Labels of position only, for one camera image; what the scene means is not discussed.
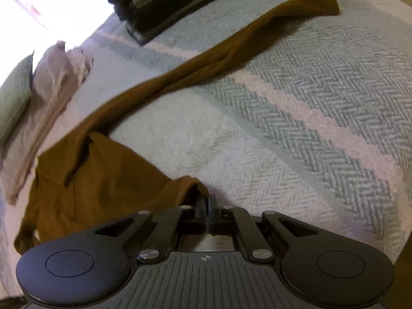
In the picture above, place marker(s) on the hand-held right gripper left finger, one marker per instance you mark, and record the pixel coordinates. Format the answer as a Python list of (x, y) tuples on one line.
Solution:
[(201, 210)]

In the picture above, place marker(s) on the herringbone striped blanket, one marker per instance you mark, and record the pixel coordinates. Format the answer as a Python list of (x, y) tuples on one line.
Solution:
[(273, 112)]

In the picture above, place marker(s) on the green knitted cushion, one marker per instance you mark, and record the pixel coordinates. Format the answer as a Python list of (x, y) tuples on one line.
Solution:
[(14, 99)]

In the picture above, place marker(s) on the brown garment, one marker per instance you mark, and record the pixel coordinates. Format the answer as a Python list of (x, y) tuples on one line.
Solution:
[(106, 180)]

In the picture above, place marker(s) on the beige pillow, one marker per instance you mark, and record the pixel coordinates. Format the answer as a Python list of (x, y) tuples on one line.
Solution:
[(48, 103)]

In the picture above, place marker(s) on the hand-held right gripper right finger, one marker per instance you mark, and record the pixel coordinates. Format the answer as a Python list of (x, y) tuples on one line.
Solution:
[(213, 210)]

